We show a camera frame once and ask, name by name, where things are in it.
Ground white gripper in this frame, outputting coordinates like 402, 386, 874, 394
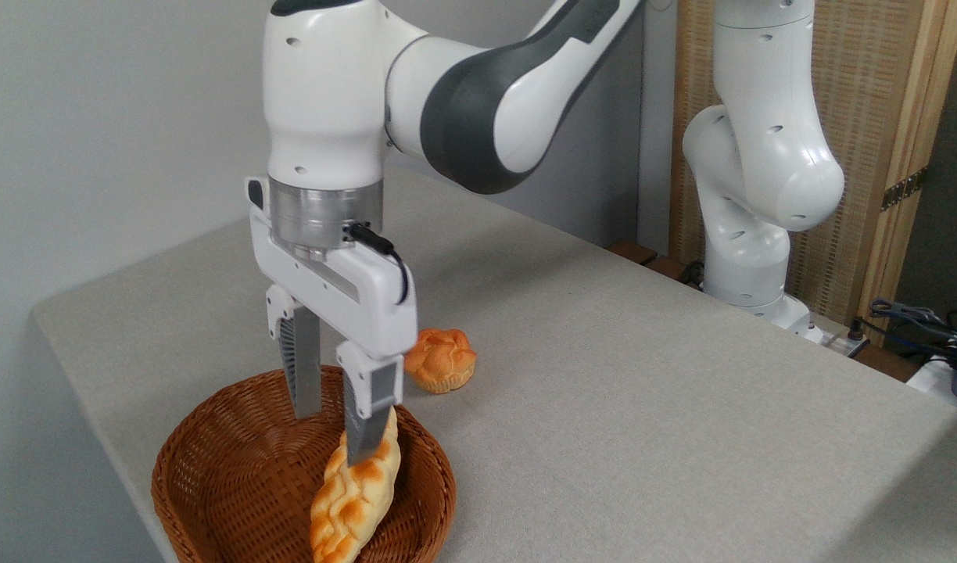
246, 177, 418, 467

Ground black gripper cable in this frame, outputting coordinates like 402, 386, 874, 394
346, 223, 410, 306

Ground round orange bun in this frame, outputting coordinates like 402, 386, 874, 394
404, 328, 478, 394

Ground long braided bread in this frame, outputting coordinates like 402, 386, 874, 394
310, 407, 402, 563

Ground brown wooden board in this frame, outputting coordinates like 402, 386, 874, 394
608, 241, 702, 290

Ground brass screen hinge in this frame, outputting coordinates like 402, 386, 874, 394
881, 166, 929, 212

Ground beige tablecloth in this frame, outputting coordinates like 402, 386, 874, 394
31, 168, 957, 563

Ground wooden rattan folding screen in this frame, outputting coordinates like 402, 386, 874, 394
669, 0, 957, 345

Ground brown wicker basket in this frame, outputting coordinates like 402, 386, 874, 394
151, 364, 457, 563

